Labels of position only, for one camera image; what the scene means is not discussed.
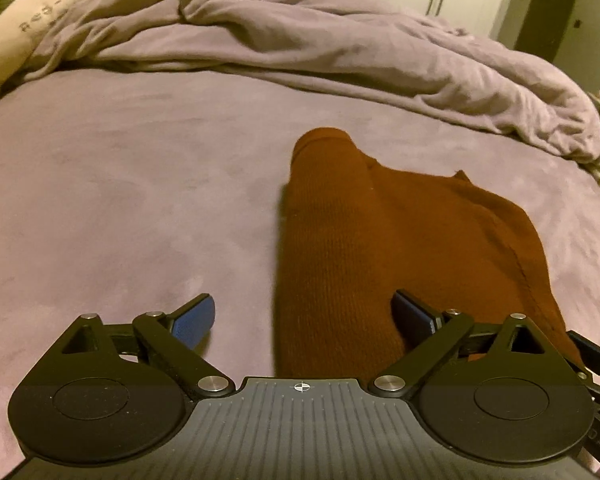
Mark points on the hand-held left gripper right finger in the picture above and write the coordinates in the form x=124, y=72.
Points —
x=414, y=317

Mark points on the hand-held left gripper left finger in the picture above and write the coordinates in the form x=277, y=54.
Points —
x=196, y=321

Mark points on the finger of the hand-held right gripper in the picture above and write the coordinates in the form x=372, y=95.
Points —
x=592, y=349

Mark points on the rust brown knit shirt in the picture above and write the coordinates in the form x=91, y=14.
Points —
x=380, y=260

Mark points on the bed with purple sheet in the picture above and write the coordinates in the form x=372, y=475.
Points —
x=130, y=200

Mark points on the crumpled purple blanket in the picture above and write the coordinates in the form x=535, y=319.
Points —
x=305, y=30

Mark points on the long cream plush toy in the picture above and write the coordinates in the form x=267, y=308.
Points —
x=27, y=15

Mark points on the dark door frame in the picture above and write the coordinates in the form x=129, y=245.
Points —
x=547, y=5

